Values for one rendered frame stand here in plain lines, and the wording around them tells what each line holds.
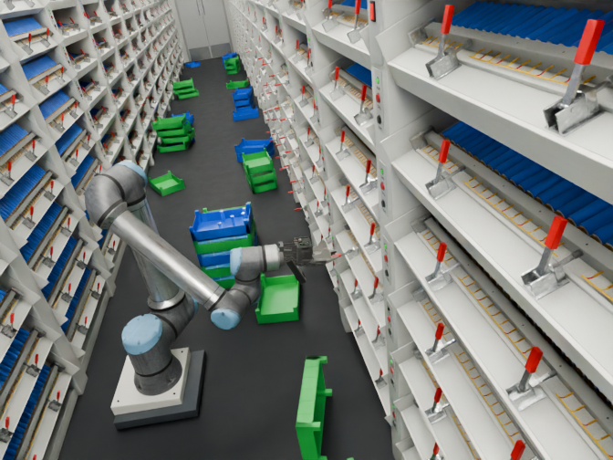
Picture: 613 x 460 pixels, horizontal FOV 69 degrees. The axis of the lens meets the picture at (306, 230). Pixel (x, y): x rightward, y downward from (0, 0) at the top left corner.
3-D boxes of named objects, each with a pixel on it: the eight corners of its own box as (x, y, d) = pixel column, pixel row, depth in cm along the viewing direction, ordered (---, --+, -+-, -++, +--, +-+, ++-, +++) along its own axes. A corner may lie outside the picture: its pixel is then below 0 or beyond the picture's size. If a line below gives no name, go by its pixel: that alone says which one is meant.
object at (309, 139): (329, 191, 180) (313, 163, 173) (303, 143, 232) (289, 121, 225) (373, 163, 178) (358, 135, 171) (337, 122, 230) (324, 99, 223)
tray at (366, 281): (392, 349, 129) (379, 329, 124) (339, 243, 181) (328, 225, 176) (454, 314, 127) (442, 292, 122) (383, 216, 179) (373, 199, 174)
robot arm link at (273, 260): (267, 276, 155) (264, 261, 163) (281, 274, 156) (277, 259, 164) (265, 254, 151) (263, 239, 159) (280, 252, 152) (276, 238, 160)
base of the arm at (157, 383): (130, 400, 174) (123, 382, 169) (139, 362, 191) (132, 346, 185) (180, 391, 176) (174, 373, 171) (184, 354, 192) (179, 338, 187)
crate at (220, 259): (200, 266, 239) (196, 255, 235) (205, 246, 257) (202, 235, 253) (255, 259, 238) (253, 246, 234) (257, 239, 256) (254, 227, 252)
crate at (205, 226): (192, 241, 231) (188, 228, 227) (199, 223, 249) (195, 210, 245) (250, 234, 230) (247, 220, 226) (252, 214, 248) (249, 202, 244)
